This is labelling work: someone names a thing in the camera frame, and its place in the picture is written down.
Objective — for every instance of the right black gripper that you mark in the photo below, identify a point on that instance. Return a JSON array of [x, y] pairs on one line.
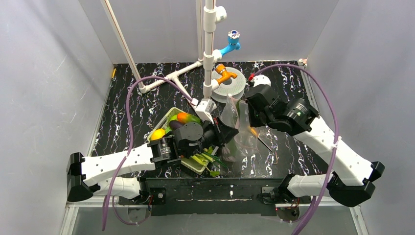
[[254, 105]]

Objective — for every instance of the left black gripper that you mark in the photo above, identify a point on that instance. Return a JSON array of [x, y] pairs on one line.
[[221, 132]]

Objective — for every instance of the purple toy eggplant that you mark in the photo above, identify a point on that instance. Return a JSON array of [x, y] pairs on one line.
[[175, 124]]

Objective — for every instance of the clear zip top bag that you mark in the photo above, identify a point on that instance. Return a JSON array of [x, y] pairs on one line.
[[236, 114]]

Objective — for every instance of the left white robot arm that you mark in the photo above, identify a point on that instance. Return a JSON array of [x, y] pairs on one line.
[[88, 176]]

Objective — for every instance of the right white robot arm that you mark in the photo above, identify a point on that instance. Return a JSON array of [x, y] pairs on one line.
[[349, 182]]

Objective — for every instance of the orange green toy mango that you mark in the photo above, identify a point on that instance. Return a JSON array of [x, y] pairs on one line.
[[184, 118]]

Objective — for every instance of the pale green plastic basket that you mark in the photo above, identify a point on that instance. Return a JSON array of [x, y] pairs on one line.
[[162, 123]]

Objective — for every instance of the green toy scallions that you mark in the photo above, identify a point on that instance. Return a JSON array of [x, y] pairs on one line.
[[207, 161]]

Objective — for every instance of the grey filament spool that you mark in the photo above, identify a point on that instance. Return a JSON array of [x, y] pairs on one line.
[[233, 86]]

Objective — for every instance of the orange toy faucet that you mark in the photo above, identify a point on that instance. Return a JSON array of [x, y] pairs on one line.
[[225, 75]]

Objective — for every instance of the blue toy faucet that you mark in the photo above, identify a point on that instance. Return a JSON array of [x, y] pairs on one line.
[[233, 42]]

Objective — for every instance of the yellow handled screwdriver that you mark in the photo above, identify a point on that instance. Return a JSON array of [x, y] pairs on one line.
[[254, 132]]

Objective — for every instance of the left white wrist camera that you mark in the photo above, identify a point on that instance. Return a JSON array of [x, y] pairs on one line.
[[204, 109]]

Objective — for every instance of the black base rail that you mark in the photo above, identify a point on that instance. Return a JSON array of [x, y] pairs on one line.
[[173, 196]]

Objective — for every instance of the white pvc pipe frame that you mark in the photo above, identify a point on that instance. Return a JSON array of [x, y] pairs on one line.
[[207, 19]]

